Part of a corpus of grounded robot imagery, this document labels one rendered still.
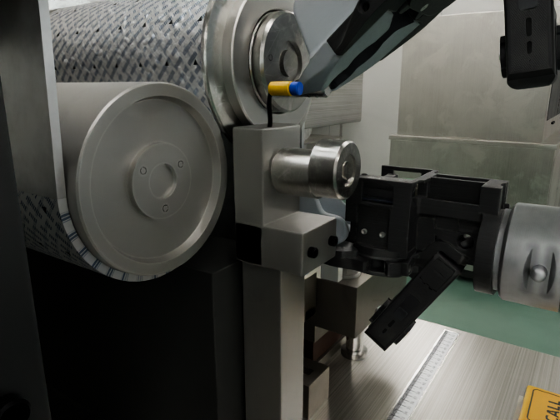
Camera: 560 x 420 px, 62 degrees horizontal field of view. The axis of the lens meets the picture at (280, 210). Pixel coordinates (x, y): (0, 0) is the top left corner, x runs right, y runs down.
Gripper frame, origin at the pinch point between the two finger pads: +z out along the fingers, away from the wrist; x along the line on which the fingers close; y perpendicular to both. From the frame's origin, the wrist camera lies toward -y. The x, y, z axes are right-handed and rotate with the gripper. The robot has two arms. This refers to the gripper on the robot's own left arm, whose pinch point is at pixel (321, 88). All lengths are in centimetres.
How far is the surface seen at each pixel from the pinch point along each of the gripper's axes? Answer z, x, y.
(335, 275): 14.6, -9.3, -13.0
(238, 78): 2.1, 5.9, 2.7
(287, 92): -1.1, 7.3, -1.2
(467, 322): 98, -213, -78
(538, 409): 6.4, -14.5, -34.6
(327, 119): 33, -70, 18
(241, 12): -0.6, 5.5, 6.0
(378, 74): 129, -450, 127
